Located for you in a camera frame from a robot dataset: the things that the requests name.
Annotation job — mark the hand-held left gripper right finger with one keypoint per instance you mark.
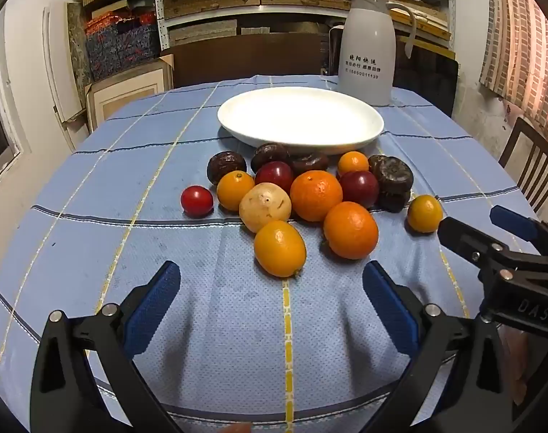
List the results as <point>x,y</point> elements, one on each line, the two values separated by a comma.
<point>390,307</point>

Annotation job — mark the dark red plum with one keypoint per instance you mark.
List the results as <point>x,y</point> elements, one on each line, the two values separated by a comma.
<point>274,175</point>
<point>358,188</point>

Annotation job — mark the beige picture frame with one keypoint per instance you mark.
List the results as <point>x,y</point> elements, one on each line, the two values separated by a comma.
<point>125,94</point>

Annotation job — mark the white window frame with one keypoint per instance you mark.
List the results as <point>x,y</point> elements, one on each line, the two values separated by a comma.
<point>3,99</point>

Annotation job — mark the small orange kumquat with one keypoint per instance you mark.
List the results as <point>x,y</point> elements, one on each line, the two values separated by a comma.
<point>352,163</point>

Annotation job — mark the large orange kumquat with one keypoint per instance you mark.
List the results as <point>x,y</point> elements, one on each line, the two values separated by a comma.
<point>279,248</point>

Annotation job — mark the blue checked tablecloth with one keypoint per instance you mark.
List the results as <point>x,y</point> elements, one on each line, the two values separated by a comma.
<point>210,324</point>

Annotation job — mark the person's left hand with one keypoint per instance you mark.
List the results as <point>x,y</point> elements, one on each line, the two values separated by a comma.
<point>238,428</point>

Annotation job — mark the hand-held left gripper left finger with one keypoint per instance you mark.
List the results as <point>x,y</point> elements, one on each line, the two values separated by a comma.
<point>153,301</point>

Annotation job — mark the white oval plate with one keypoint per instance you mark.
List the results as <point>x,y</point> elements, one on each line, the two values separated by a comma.
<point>301,117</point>

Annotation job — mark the white leaning boards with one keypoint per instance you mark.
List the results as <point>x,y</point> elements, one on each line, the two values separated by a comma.
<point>57,81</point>

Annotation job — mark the dark brown wooden board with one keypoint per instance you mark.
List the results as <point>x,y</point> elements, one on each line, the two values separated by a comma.
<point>246,58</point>

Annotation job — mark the stack of patterned boxes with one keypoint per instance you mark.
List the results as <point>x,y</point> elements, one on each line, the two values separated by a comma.
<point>120,40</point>

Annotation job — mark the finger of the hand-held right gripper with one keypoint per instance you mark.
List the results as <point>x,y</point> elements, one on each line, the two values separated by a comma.
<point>463,237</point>
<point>513,223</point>

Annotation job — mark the brick pattern curtain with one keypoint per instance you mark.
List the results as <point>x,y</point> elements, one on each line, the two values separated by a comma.
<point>522,40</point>

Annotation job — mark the red cherry tomato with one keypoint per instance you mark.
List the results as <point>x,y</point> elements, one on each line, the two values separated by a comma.
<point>196,200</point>

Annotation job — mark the white thermos jug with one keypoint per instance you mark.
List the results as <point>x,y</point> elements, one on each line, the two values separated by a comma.
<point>364,45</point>

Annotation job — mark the person's right hand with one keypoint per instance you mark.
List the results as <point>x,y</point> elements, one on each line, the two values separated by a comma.
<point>515,361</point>

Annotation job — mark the orange tangerine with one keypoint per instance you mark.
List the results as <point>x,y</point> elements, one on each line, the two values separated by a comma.
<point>350,230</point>
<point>316,195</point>

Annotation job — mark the white metal shelf rack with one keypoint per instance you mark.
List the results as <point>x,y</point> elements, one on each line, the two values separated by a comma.
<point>159,9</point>

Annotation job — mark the dark wooden chair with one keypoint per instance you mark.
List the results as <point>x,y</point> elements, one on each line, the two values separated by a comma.
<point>526,144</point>

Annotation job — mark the pale yellow round fruit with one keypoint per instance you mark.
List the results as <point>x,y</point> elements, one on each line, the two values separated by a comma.
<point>265,207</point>

